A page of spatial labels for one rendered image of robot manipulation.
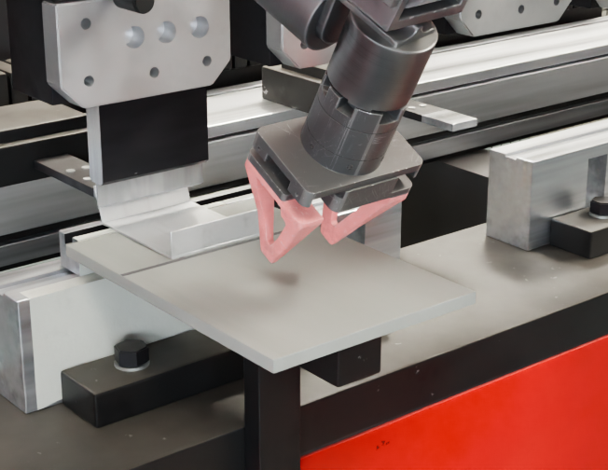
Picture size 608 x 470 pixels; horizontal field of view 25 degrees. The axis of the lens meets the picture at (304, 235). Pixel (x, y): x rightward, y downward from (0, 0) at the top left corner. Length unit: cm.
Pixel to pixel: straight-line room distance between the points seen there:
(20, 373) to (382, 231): 37
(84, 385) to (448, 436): 34
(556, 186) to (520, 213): 5
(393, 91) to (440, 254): 55
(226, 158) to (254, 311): 53
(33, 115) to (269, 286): 41
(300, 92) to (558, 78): 43
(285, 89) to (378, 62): 66
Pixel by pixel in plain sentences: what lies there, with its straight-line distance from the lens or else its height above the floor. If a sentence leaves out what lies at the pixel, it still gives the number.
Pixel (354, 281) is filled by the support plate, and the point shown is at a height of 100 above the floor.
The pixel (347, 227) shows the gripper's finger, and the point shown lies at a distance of 96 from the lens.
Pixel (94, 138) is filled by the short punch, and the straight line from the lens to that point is 107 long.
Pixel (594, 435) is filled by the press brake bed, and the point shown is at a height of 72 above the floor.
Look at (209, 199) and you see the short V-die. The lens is 115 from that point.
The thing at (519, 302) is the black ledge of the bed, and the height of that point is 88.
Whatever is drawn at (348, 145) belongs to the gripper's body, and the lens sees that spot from 87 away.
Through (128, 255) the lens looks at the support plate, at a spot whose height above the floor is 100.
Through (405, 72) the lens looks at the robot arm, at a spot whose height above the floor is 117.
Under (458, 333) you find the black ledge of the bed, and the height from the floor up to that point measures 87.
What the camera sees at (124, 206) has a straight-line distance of 111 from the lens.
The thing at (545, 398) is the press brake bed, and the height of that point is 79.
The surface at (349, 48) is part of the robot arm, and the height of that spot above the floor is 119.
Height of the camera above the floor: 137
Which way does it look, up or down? 20 degrees down
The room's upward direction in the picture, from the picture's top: straight up
